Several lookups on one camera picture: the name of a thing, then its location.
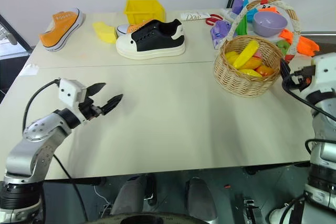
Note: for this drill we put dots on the pink toy fruit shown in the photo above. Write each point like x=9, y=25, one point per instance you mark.
x=257, y=55

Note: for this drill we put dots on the purple tissue pack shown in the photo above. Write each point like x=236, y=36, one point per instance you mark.
x=220, y=32

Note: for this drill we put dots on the blue toy piece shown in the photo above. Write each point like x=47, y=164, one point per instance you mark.
x=251, y=14

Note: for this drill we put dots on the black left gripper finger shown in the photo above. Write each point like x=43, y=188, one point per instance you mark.
x=111, y=104
x=94, y=89

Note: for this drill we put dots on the yellow plastic bin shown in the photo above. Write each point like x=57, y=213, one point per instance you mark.
x=145, y=11

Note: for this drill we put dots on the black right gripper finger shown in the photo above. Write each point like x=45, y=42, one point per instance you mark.
x=285, y=70

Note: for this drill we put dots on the dark rounded shape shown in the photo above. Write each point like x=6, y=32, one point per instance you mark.
x=128, y=195
x=200, y=197

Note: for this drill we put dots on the yellow toy lemon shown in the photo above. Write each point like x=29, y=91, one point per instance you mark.
x=231, y=58

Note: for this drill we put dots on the green toy piece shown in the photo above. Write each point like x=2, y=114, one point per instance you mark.
x=242, y=26

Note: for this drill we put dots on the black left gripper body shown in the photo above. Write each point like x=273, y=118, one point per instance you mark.
x=88, y=109

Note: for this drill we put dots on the orange toy piece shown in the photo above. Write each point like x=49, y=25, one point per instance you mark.
x=308, y=45
x=286, y=36

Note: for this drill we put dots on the purple toy block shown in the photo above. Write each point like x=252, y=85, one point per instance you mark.
x=237, y=5

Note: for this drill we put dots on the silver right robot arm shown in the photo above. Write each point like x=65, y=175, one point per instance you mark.
x=323, y=140

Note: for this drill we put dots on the black and white sneaker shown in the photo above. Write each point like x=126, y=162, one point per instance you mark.
x=152, y=41

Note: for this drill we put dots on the orange canvas sneaker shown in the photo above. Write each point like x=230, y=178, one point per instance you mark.
x=126, y=28
x=59, y=28

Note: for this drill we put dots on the white and red toy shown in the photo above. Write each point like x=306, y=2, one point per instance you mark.
x=265, y=5

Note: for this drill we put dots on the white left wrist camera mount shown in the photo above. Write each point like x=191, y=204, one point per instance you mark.
x=68, y=90

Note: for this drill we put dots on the yellow toy banana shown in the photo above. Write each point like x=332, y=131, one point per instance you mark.
x=246, y=53

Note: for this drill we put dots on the yellow sponge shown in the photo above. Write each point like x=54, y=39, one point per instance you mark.
x=105, y=31

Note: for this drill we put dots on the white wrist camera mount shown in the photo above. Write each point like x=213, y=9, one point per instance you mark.
x=325, y=64
x=68, y=90

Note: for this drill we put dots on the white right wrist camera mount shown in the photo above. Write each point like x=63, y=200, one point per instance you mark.
x=325, y=64

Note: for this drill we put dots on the dark round base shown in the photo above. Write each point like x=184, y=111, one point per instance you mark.
x=152, y=219

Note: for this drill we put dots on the red scissors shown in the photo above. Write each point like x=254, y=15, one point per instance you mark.
x=214, y=20

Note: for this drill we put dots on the purple plastic bowl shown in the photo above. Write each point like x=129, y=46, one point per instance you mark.
x=269, y=24

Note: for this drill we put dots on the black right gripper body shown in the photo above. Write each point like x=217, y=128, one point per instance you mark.
x=302, y=73

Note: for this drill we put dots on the yellow toy fruit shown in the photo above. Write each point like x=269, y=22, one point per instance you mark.
x=250, y=73

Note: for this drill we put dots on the black chair frame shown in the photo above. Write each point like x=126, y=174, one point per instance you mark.
x=15, y=31

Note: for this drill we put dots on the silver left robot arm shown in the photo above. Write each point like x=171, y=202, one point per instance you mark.
x=26, y=153

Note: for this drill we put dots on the white Dove box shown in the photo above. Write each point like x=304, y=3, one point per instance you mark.
x=194, y=16

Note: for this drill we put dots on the orange toy fruit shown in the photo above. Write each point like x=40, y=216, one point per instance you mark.
x=265, y=70

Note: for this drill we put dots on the orange toy mango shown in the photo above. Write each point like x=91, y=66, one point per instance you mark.
x=252, y=63

